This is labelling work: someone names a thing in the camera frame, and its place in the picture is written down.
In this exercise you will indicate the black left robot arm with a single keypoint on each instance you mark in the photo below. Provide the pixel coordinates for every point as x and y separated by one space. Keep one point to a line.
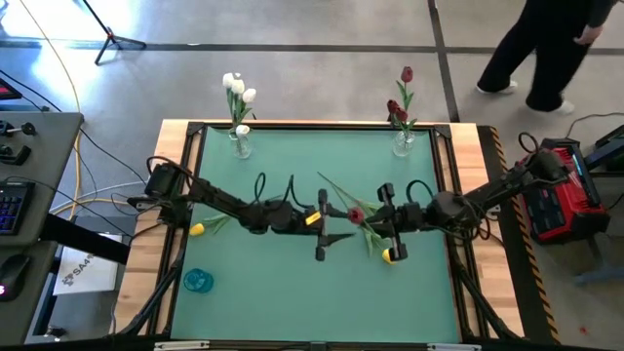
219 200

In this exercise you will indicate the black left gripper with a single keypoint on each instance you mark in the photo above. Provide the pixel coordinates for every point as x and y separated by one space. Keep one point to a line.
306 225

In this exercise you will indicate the black backlit keyboard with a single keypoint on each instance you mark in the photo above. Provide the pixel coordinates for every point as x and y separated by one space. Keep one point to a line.
14 209

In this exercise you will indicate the round clear glass vase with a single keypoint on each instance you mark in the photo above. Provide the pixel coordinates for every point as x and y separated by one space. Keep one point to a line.
243 151

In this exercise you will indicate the black strip with hazard stripes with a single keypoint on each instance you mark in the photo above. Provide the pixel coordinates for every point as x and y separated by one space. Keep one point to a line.
512 253

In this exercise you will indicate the small black monitor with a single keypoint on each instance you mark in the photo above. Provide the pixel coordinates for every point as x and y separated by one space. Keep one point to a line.
9 90

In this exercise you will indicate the person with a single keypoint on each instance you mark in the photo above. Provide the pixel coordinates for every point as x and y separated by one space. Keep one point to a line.
546 49

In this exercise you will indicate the white shoe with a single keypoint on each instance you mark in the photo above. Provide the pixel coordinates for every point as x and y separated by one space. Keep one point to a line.
502 89

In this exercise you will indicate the yellow artificial tulip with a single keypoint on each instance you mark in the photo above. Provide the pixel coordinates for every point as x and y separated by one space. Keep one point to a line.
387 256
197 229

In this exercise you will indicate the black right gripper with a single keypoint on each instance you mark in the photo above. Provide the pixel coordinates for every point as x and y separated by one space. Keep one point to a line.
412 217

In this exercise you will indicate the cut clear glass vase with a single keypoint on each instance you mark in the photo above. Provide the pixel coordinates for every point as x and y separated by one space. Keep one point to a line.
403 146

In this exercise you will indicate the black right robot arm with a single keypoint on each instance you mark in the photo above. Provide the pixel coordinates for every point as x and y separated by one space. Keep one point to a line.
492 190

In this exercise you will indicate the black knob device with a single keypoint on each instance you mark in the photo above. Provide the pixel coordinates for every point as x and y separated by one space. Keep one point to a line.
28 128

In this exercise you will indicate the black tripod stand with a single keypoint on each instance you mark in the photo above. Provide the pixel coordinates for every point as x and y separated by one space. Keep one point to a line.
111 37

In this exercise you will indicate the blue glass vase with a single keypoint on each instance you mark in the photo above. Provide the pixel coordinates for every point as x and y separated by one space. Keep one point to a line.
199 281

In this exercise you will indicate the black diagonal bar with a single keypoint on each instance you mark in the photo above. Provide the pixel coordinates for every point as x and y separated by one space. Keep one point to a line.
83 239

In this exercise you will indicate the white printed paper sheet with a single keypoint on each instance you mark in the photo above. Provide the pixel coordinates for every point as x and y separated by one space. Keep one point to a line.
88 278

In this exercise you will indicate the grey desk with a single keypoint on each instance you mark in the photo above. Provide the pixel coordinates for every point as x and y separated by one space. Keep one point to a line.
49 146

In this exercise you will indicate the black aluminium table frame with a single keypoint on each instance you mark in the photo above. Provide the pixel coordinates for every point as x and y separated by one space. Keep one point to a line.
442 130

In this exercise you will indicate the black blue equipment box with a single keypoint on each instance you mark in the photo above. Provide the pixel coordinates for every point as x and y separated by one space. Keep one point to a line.
609 151

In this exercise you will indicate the green artificial flower stem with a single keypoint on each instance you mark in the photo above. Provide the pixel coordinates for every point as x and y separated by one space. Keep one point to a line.
407 74

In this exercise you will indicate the black computer mouse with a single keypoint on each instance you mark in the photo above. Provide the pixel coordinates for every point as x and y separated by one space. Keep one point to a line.
13 275

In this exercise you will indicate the person's hand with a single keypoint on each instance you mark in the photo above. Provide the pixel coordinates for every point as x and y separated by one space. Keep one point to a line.
587 35

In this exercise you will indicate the red black tool case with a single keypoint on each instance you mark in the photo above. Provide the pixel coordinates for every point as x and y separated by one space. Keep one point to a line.
575 214

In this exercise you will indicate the white metal bracket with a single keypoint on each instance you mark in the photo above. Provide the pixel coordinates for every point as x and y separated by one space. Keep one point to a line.
180 345
453 347

